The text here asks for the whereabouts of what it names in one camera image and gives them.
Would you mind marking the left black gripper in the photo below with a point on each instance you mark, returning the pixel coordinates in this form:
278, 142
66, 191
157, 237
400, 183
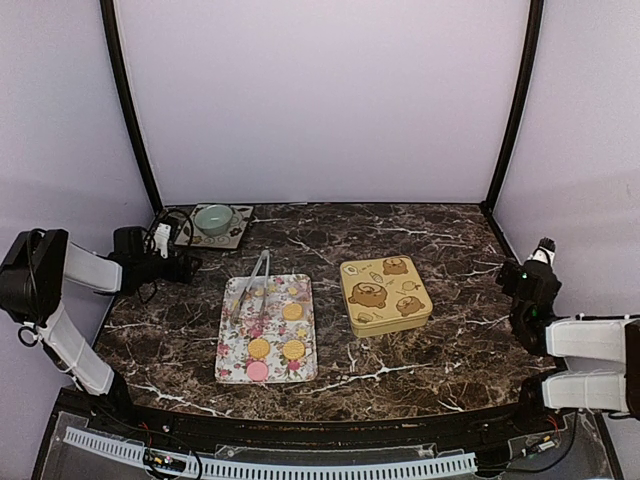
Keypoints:
185, 275

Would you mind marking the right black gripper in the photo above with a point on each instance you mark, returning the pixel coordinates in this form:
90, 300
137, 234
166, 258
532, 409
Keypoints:
509, 271

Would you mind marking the metal serving tongs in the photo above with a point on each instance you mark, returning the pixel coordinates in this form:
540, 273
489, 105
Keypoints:
261, 271

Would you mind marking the silver tin lid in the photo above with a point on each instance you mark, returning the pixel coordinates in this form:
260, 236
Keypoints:
389, 286

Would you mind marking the gold cookie tin box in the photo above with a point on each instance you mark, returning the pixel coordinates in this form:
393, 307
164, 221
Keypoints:
366, 324

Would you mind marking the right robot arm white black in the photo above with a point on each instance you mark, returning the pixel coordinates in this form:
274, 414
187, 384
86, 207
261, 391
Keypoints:
601, 353

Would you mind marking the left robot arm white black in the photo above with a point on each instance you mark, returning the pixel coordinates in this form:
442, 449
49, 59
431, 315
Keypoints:
41, 262

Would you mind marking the floral square coaster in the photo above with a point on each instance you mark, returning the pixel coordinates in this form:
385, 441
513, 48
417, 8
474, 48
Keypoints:
190, 236

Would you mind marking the green ceramic bowl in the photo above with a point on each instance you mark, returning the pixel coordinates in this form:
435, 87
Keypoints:
213, 220

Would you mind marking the floral rectangular tray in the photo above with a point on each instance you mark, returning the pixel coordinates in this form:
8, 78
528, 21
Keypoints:
232, 357

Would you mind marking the pink macaron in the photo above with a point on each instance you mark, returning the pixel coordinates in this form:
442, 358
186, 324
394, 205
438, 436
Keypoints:
257, 371

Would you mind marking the round waffle cookie right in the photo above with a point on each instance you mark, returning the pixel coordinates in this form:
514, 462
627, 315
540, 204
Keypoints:
294, 350

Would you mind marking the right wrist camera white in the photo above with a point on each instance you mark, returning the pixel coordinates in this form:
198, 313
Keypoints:
544, 252

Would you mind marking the white cable duct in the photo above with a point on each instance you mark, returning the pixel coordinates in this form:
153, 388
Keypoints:
262, 465

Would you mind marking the right black frame post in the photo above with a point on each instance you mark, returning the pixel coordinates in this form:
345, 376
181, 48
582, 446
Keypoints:
521, 90

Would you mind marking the black frame post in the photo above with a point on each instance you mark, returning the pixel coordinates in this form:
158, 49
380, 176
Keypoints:
121, 80
521, 90

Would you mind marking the left black frame post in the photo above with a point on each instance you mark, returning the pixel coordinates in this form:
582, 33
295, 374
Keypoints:
121, 80

